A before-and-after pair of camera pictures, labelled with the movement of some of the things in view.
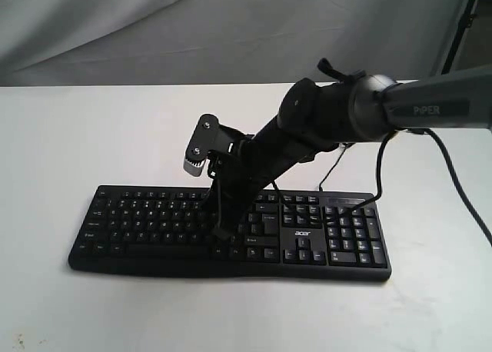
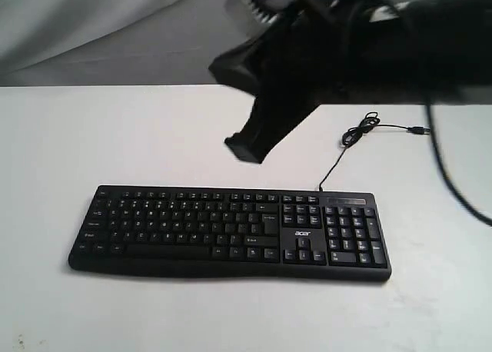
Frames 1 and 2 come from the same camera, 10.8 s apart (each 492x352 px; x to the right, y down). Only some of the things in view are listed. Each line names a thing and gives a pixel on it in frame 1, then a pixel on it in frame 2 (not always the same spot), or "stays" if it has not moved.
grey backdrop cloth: (210, 34) stays
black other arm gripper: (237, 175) → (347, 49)
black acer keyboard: (308, 234) stays
